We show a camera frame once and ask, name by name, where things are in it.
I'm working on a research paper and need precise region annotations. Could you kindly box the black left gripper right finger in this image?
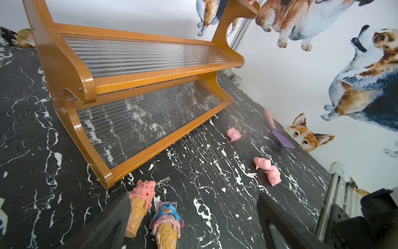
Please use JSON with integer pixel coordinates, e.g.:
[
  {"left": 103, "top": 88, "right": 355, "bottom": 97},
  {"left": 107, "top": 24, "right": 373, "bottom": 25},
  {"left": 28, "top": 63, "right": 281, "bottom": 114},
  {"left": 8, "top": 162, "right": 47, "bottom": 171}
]
[{"left": 257, "top": 193, "right": 329, "bottom": 249}]

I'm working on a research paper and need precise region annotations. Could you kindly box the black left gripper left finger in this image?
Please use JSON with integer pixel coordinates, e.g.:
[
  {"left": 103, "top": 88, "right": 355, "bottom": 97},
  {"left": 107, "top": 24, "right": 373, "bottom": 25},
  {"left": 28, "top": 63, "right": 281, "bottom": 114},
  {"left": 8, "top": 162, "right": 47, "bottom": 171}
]
[{"left": 62, "top": 194, "right": 132, "bottom": 249}]

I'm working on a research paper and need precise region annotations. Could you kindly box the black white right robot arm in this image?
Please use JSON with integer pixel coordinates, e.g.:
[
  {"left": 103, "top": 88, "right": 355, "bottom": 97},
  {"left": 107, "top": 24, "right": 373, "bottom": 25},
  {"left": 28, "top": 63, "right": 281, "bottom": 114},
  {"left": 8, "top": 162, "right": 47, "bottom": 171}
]
[{"left": 317, "top": 187, "right": 398, "bottom": 249}]

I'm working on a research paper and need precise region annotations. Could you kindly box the pink ice cream cone toy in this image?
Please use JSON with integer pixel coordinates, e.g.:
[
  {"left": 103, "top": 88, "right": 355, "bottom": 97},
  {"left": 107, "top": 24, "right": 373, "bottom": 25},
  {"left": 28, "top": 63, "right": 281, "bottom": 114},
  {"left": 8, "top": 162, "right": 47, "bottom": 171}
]
[{"left": 125, "top": 180, "right": 156, "bottom": 238}]

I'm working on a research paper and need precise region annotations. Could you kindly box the blue pink ice cream toy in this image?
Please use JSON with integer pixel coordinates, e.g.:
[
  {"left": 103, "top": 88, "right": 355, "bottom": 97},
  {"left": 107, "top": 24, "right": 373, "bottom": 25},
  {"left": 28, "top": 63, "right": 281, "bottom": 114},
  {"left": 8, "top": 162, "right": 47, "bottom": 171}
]
[{"left": 150, "top": 201, "right": 184, "bottom": 249}]

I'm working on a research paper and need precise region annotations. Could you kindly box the small pink pig toy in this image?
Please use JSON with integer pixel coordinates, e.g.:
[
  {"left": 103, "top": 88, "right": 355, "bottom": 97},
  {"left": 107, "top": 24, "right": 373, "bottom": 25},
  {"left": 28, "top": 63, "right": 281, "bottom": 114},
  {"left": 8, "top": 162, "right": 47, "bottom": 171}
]
[{"left": 226, "top": 127, "right": 242, "bottom": 142}]

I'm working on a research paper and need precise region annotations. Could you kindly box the orange wooden two-tier shelf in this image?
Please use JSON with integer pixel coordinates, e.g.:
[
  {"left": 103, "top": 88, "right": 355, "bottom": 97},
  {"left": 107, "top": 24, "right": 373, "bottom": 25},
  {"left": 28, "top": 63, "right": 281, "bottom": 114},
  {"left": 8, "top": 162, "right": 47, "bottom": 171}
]
[{"left": 23, "top": 1, "right": 260, "bottom": 189}]

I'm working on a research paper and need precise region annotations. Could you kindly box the purple spatula with pink handle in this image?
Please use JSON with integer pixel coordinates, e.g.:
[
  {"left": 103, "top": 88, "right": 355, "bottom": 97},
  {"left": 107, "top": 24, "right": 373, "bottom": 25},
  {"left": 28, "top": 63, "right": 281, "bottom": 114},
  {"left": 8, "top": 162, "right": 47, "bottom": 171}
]
[{"left": 264, "top": 109, "right": 295, "bottom": 149}]

